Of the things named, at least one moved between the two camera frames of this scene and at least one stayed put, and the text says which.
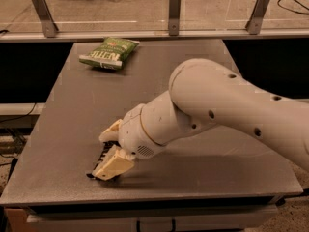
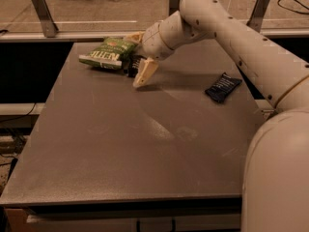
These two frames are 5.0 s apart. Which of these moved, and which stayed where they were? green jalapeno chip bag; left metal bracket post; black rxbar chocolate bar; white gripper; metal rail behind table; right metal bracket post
Moved: white gripper; black rxbar chocolate bar
Stayed: right metal bracket post; green jalapeno chip bag; metal rail behind table; left metal bracket post
